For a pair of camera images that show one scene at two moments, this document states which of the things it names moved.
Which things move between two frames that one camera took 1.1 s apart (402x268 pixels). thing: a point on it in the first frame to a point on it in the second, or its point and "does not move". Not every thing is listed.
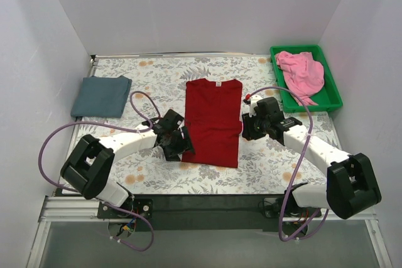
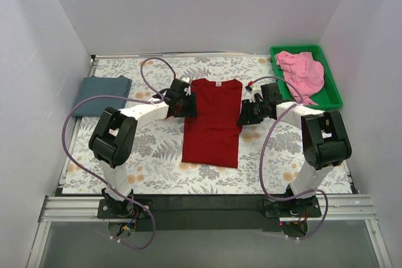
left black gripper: (179, 144) to (184, 107)
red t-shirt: (213, 112) does not move
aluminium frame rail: (60, 209) does not move
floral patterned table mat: (269, 164) does not move
